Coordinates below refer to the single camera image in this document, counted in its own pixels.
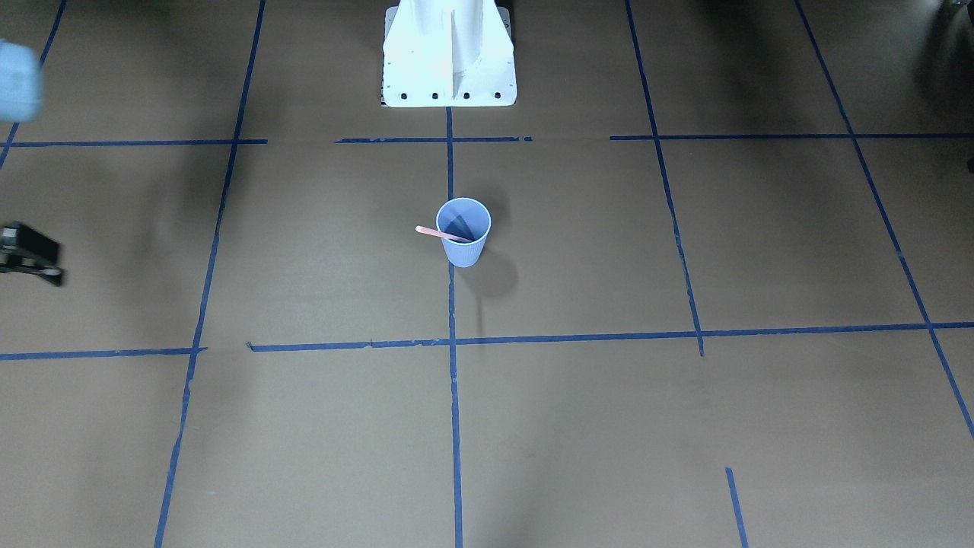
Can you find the blue ribbed cup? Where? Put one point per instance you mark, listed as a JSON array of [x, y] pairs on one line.
[[469, 220]]

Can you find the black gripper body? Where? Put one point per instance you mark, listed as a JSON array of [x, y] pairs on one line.
[[30, 247]]

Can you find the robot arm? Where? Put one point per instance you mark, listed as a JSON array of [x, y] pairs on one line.
[[22, 87]]

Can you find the white camera pole mount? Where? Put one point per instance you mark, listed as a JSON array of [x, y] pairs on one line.
[[448, 54]]

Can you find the pink chopstick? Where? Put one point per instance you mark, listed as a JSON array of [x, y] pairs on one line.
[[442, 235]]

